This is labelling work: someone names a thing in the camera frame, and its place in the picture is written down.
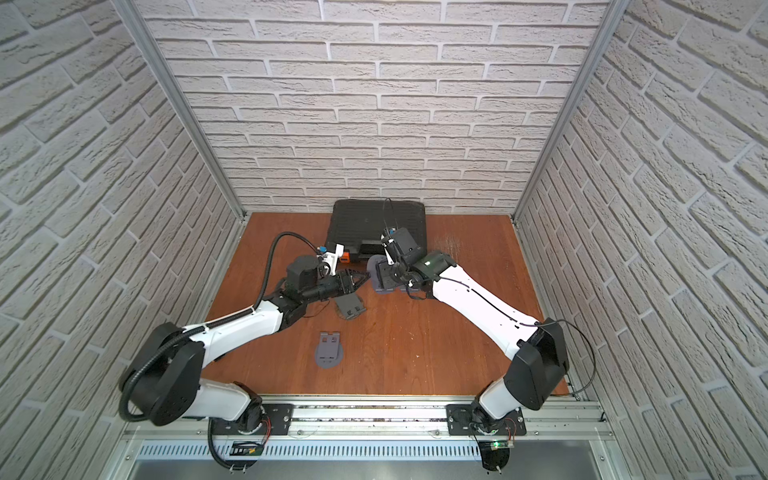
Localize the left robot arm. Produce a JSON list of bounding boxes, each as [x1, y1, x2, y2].
[[118, 255, 370, 433]]

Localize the corner aluminium profile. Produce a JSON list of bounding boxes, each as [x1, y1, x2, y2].
[[113, 0, 247, 223], [510, 0, 631, 224]]

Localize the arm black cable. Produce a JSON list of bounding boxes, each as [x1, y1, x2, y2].
[[381, 197, 598, 398], [117, 231, 323, 424]]

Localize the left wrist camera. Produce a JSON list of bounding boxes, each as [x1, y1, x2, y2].
[[318, 244, 345, 277]]

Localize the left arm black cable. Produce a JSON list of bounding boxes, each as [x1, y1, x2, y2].
[[117, 231, 323, 424]]

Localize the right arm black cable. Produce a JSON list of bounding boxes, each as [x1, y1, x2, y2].
[[381, 197, 598, 398]]

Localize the left corner aluminium profile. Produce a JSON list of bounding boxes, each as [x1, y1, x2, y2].
[[113, 0, 247, 223]]

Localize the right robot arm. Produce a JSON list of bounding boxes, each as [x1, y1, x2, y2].
[[367, 251, 569, 423]]

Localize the aluminium front rail frame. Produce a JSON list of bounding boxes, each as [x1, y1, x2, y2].
[[104, 395, 629, 479]]

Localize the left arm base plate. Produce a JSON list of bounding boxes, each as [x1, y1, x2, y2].
[[212, 403, 294, 436]]

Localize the dark grey stand wooden base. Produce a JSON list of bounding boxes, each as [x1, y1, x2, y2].
[[334, 293, 366, 321]]

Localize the right corner aluminium profile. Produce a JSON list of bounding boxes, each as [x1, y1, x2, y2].
[[510, 0, 631, 224]]

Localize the black plastic tool case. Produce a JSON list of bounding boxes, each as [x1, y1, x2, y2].
[[325, 199, 427, 263]]

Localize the grey phone stand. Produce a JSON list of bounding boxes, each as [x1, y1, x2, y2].
[[314, 332, 343, 369], [366, 255, 389, 294]]

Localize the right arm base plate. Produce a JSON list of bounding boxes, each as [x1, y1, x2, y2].
[[445, 402, 527, 439]]

